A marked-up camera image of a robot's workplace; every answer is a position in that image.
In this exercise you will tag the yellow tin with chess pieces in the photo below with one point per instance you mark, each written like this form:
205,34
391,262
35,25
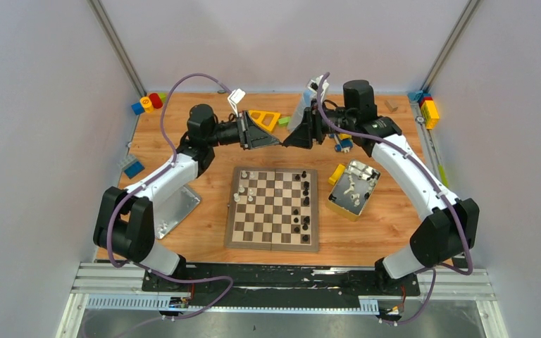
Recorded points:
350,195

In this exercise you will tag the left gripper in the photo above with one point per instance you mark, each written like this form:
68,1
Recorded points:
243,131

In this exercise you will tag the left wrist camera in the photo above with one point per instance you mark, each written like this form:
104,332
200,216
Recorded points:
234,98

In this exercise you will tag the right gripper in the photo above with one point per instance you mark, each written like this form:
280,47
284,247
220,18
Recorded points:
310,127

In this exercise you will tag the colourful cylinder blocks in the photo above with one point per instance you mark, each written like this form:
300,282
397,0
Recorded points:
149,103

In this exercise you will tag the green block by bag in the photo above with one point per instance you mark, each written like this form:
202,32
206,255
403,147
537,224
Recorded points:
284,121

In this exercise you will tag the stacked duplo bricks corner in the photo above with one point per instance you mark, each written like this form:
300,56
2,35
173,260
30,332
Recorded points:
428,108

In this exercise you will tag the grey blue duplo brick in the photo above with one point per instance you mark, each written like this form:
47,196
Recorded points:
131,166

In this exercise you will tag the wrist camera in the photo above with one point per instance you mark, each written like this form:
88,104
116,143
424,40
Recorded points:
316,86
234,98

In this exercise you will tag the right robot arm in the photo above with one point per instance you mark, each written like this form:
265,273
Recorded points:
448,223

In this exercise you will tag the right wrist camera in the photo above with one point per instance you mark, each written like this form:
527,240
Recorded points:
316,86

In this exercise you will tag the toy brick car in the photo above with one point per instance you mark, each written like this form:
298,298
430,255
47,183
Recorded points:
343,142

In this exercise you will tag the silver tin lid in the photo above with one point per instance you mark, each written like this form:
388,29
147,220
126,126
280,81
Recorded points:
179,210

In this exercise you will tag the brown wooden block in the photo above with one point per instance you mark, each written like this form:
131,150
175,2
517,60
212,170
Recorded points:
391,105

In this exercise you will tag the yellow arch block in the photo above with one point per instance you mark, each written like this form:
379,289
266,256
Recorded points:
336,175

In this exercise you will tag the wooden chess board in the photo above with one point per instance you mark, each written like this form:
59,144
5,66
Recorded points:
274,209

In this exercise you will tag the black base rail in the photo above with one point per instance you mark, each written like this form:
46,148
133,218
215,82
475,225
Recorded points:
280,286

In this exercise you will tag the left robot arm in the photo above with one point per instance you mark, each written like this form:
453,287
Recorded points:
128,218

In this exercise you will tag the yellow triangle block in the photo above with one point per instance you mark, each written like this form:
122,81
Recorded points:
266,120

